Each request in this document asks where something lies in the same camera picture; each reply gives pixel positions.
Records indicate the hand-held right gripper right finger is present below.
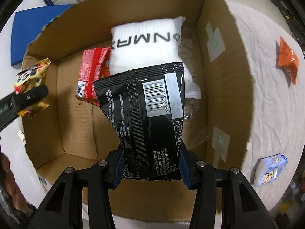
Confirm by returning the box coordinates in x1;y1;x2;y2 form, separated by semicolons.
179;141;279;229

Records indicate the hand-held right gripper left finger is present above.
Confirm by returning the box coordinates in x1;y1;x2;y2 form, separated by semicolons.
29;147;125;229

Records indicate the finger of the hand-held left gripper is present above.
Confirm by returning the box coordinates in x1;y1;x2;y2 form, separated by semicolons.
0;84;49;132

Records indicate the yellow red snack packet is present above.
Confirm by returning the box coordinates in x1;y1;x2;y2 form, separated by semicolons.
14;58;51;118

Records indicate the black snack packet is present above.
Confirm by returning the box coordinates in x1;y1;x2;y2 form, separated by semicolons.
93;62;185;180

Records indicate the cardboard box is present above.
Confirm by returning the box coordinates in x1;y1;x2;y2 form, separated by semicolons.
21;0;256;219

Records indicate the person's left hand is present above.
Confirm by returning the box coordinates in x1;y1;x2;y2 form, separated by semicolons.
0;153;36;220

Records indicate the blue foam board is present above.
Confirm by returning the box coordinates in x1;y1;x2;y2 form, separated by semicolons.
10;4;74;68

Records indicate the light blue tissue pack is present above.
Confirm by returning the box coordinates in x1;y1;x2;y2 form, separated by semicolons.
253;153;288;187

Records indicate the white socks pack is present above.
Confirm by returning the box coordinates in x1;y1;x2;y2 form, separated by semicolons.
110;16;202;99

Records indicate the orange snack packet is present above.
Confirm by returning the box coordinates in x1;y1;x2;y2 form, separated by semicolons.
276;37;299;86

